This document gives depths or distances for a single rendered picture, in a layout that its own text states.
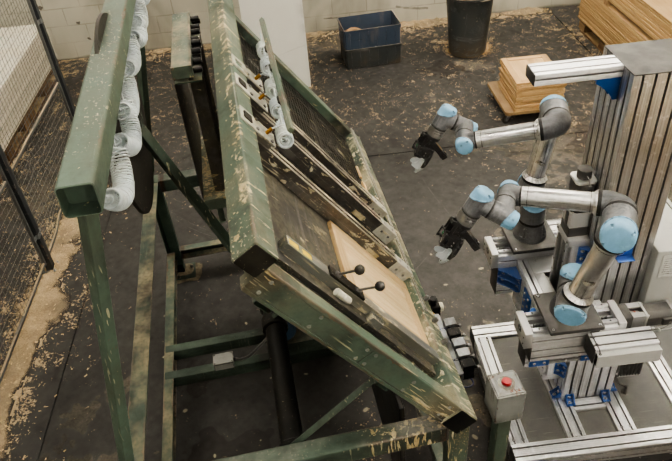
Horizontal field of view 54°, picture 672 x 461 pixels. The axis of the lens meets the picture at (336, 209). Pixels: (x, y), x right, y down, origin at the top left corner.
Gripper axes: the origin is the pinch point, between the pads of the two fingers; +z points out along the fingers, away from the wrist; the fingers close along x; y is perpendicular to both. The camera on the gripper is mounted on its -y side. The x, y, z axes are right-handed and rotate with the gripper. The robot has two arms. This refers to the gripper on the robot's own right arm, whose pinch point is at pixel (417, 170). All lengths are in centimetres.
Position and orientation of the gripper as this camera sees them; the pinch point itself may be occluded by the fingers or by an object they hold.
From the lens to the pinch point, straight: 313.9
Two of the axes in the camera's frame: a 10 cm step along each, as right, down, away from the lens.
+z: -3.9, 7.5, 5.3
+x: 0.9, 6.1, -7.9
